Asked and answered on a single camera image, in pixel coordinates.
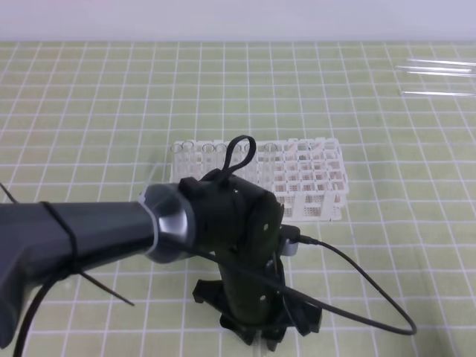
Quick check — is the black cable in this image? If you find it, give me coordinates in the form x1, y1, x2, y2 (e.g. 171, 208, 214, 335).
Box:
10, 135, 418, 357

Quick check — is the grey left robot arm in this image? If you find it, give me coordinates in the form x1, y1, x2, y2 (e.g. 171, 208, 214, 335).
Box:
1, 170, 322, 350

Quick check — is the green grid tablecloth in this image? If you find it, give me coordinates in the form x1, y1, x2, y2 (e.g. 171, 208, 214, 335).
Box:
1, 42, 475, 356

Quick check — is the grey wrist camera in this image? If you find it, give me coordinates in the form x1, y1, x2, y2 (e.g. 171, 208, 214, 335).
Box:
279, 225, 300, 257

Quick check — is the white test tube rack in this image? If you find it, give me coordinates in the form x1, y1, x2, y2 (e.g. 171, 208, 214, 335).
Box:
170, 138, 349, 222

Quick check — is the clear tube in rack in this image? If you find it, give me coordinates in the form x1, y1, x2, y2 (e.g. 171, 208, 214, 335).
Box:
244, 144, 258, 184
182, 141, 196, 177
260, 142, 277, 191

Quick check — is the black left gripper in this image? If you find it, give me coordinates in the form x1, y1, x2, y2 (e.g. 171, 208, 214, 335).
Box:
179, 172, 322, 333

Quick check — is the clear tube lying far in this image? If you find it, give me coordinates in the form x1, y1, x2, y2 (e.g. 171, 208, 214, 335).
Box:
407, 58, 476, 67
401, 91, 475, 97
395, 65, 475, 77

